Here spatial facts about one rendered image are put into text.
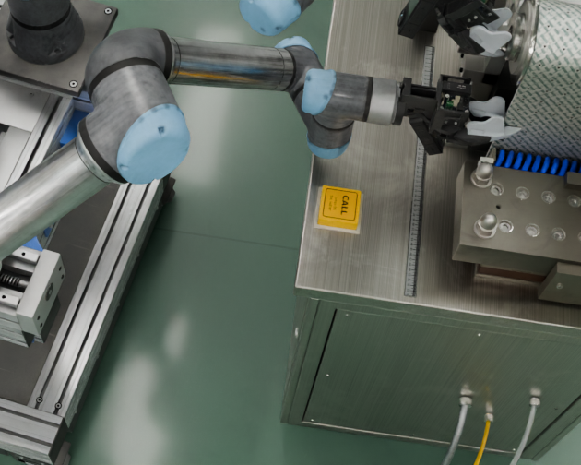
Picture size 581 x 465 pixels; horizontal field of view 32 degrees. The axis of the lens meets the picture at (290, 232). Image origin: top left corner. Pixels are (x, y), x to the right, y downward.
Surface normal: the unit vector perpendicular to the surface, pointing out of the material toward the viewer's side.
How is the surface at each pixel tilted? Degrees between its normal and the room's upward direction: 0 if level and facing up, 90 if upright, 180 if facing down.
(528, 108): 90
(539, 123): 90
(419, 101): 90
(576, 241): 0
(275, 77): 72
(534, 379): 90
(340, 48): 0
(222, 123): 0
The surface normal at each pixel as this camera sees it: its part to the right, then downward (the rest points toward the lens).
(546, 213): 0.07, -0.45
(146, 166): 0.50, 0.76
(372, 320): -0.12, 0.88
